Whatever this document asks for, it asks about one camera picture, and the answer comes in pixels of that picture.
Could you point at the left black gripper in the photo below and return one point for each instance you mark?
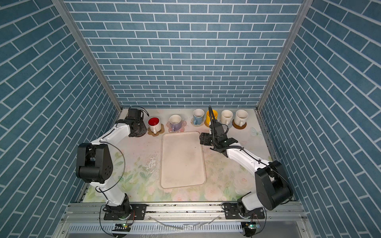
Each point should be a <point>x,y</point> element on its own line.
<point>143,129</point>

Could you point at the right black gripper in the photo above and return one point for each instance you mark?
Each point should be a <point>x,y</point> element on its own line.
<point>205,136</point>

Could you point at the red mug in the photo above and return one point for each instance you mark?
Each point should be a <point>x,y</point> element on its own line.
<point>154,125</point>

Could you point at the light blue round coaster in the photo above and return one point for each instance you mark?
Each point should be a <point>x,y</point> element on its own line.
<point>229,127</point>

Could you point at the yellow mug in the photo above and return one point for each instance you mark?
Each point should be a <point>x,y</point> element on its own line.
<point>208,118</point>

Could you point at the cork paw print coaster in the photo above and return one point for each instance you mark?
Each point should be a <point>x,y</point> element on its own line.
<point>151,133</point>

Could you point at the light blue mug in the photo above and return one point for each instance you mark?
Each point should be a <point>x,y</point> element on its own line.
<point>198,114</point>

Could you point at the white speckled mug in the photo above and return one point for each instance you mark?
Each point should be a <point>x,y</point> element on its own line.
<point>241,117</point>

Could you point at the pink flower coaster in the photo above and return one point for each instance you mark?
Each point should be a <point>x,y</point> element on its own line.
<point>182,129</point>

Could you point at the white mug purple handle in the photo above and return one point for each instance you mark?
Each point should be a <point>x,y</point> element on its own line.
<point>175,123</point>

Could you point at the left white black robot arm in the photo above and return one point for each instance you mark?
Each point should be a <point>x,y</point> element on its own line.
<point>94,165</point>

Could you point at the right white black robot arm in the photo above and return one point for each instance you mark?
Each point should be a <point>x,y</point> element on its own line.
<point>272,187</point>

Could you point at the brown round coaster right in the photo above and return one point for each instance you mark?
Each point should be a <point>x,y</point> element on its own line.
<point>239,127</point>

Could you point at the beige plastic tray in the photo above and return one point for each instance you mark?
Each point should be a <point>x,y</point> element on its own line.
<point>182,161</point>

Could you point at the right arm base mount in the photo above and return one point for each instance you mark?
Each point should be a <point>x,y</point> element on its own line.
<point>238,211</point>

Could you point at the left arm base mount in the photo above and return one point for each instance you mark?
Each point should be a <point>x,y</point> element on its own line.
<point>131,212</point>

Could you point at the aluminium front rail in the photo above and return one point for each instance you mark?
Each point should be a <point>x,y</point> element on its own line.
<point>186,212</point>

